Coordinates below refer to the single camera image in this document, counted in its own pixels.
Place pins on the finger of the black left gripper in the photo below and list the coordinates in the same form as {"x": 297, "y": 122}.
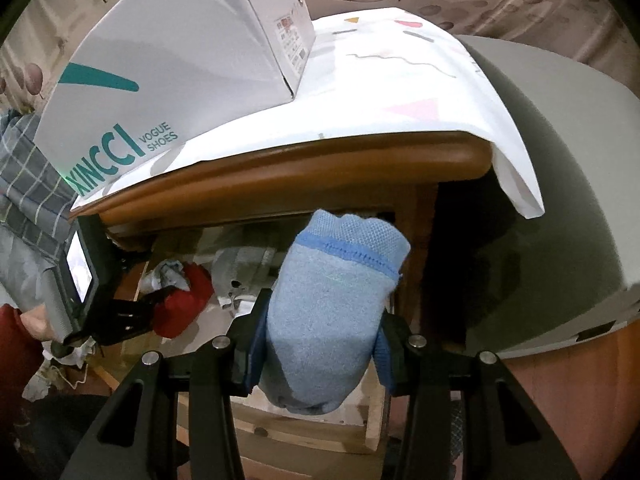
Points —
{"x": 142, "y": 307}
{"x": 120, "y": 329}

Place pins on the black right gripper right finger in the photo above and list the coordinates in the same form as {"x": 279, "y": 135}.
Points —
{"x": 391, "y": 354}

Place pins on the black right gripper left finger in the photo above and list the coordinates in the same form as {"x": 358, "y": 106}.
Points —
{"x": 248, "y": 334}

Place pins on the red garment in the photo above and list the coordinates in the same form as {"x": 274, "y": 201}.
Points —
{"x": 179, "y": 309}

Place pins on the white patterned small garment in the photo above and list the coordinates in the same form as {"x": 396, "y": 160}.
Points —
{"x": 168, "y": 273}

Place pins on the light blue underwear garment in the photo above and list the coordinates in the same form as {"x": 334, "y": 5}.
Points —
{"x": 330, "y": 309}

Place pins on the open wooden drawer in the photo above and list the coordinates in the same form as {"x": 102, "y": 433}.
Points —
{"x": 280, "y": 359}

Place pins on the person's left hand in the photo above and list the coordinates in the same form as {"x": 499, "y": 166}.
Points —
{"x": 37, "y": 323}

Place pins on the grey knitted garment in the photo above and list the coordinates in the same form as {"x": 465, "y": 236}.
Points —
{"x": 240, "y": 273}

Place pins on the brown wooden nightstand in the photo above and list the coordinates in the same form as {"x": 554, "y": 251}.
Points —
{"x": 133, "y": 435}

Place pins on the white crumpled cloth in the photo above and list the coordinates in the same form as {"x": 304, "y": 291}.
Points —
{"x": 60, "y": 372}

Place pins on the grey plaid fabric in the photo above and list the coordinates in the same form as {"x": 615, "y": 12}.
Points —
{"x": 35, "y": 199}

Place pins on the grey-green mattress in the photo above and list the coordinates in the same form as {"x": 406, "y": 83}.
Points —
{"x": 577, "y": 266}

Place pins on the white XINCCI shoe box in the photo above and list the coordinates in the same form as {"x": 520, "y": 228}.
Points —
{"x": 153, "y": 74}

